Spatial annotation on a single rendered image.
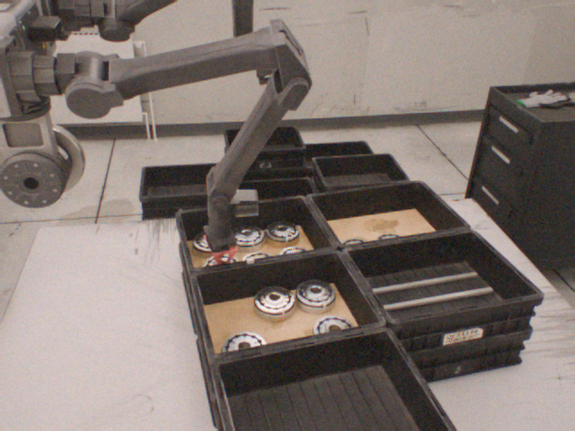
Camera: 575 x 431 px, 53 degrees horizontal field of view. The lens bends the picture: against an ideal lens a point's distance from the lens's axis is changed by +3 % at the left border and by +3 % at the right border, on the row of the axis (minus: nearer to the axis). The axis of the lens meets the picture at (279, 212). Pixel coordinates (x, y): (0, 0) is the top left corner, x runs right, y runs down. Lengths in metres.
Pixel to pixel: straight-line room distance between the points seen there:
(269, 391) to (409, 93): 3.69
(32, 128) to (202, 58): 0.53
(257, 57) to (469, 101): 3.97
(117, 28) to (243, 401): 0.96
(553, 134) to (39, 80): 2.06
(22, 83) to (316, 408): 0.84
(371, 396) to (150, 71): 0.80
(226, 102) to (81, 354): 3.07
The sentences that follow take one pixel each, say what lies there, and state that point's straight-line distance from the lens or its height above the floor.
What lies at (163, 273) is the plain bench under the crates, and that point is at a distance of 1.80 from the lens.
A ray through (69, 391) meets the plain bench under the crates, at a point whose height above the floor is 0.70.
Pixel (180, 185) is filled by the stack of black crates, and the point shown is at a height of 0.49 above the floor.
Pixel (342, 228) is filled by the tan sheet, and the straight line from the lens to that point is 1.77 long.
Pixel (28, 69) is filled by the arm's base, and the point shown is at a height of 1.47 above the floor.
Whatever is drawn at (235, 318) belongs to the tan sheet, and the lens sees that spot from 1.43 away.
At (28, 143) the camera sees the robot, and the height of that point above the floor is 1.22.
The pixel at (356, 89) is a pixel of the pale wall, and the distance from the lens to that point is 4.54.
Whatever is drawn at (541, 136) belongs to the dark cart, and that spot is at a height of 0.84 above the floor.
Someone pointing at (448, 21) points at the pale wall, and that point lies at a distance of 4.64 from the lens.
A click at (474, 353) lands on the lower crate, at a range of 1.52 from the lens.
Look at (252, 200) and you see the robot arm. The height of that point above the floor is 1.09.
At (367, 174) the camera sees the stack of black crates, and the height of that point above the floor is 0.49.
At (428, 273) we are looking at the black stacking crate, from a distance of 1.63.
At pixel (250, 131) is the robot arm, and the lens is 1.20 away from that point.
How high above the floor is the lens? 1.79
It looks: 32 degrees down
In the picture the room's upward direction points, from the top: 1 degrees clockwise
